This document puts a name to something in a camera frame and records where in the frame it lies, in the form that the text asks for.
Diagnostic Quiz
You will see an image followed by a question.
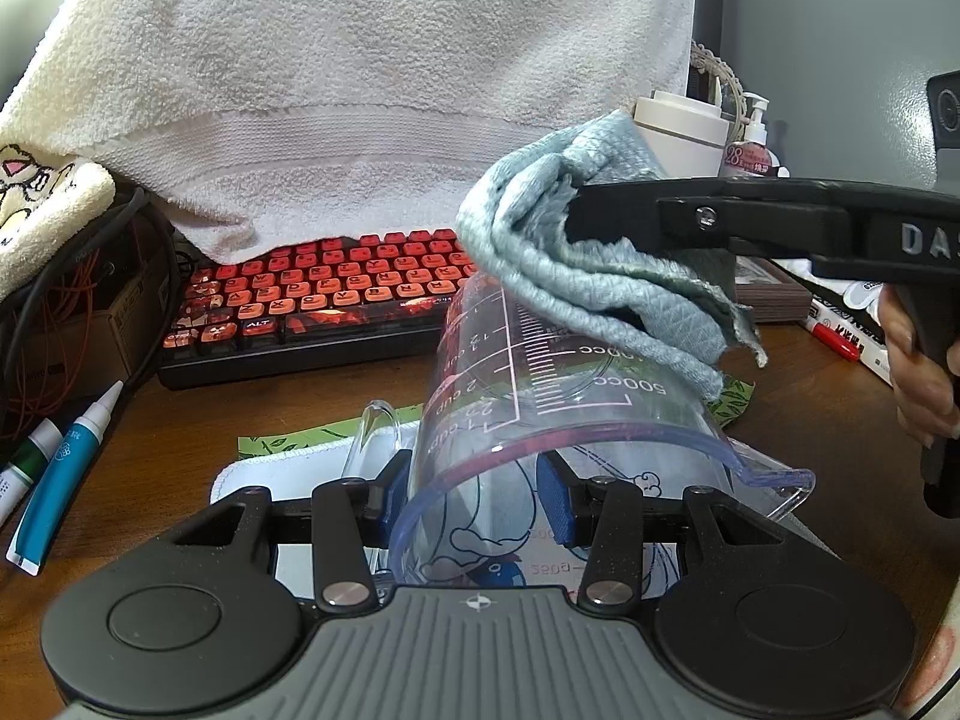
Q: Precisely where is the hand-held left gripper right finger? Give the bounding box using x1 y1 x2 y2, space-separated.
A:
540 454 800 610

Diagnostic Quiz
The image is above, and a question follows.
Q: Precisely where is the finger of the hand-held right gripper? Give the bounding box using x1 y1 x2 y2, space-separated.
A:
565 175 876 260

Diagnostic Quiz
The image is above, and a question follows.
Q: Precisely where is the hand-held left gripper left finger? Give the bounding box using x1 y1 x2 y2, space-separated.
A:
172 454 413 616

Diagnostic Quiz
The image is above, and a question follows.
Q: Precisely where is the grey-green cleaning cloth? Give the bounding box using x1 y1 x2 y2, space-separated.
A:
456 109 767 402

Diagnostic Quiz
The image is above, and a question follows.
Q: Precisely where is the clear plastic measuring cup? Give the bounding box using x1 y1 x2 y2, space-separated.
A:
358 270 817 593

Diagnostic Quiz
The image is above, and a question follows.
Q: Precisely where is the white cylindrical container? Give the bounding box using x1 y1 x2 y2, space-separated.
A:
634 90 730 179

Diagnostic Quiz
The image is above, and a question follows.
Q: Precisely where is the person's right hand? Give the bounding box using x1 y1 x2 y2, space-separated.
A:
877 285 960 441

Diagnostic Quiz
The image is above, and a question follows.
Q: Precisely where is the white pump bottle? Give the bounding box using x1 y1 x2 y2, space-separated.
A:
721 94 781 181

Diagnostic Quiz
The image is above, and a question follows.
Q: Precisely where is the green leaf printed mat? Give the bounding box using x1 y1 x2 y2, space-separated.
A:
238 379 755 470

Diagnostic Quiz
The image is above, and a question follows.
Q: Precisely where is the red marker pen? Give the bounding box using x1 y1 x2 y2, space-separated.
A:
802 315 863 365

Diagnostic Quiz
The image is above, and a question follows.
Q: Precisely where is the white printed box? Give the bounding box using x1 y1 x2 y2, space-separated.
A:
802 270 897 391

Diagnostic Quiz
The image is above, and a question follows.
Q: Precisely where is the white cartoon printed mat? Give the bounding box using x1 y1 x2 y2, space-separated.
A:
210 420 691 601

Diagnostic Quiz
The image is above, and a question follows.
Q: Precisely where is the lace-edged round mirror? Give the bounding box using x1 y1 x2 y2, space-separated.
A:
688 41 743 121

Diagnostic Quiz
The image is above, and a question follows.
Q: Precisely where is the black monitor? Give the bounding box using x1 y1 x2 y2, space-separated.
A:
686 0 725 98

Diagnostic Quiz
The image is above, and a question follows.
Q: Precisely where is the black keyboard with red keys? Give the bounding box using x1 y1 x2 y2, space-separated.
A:
157 229 481 391

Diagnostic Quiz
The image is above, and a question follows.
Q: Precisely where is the brown cardboard box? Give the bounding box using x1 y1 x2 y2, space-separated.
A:
82 255 181 398

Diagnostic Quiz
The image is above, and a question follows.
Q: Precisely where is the large white towel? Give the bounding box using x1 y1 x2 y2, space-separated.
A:
0 0 698 263

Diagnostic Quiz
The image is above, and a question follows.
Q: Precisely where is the blue tube with white nozzle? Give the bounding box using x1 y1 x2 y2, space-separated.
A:
6 381 125 577

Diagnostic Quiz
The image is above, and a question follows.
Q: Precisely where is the green and white tube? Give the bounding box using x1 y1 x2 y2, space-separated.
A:
0 420 65 530

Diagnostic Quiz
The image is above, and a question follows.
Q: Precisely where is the pale printed cloth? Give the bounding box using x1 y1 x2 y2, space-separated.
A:
907 600 960 720

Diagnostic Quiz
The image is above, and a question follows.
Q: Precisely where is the cream cartoon printed towel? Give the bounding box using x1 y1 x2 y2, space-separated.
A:
0 142 115 293

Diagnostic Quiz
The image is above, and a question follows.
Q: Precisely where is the dark wooden frame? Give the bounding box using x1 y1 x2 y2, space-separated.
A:
731 255 815 323

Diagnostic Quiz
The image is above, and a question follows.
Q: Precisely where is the orange cable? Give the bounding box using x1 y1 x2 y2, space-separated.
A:
0 255 95 443

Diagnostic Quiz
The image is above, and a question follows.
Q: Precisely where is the cardboard box with cables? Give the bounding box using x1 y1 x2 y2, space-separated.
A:
0 187 181 421

